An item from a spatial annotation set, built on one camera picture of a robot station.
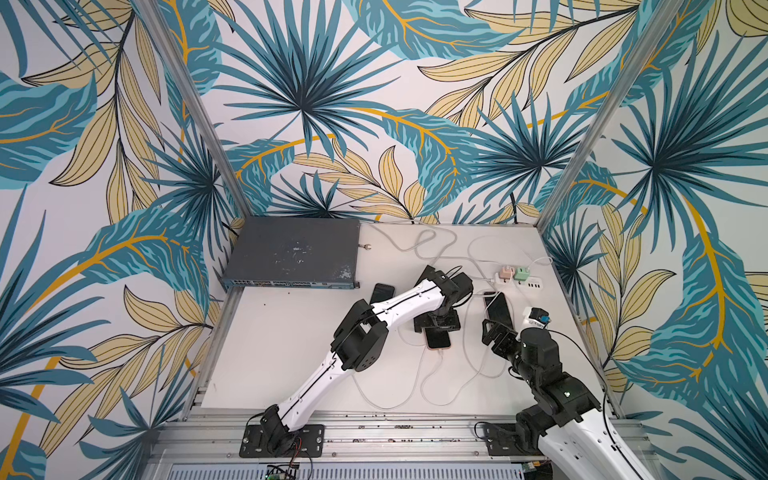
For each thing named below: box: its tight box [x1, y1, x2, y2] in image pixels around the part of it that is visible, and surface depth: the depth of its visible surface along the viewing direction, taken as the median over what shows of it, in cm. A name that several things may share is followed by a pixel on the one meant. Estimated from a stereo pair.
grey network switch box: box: [220, 217, 360, 289], surface depth 105 cm
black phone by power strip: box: [484, 292, 514, 329], surface depth 99 cm
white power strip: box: [494, 272, 543, 290], surface depth 102 cm
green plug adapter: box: [514, 267, 531, 284], surface depth 100 cm
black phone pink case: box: [425, 328, 451, 350], surface depth 92 cm
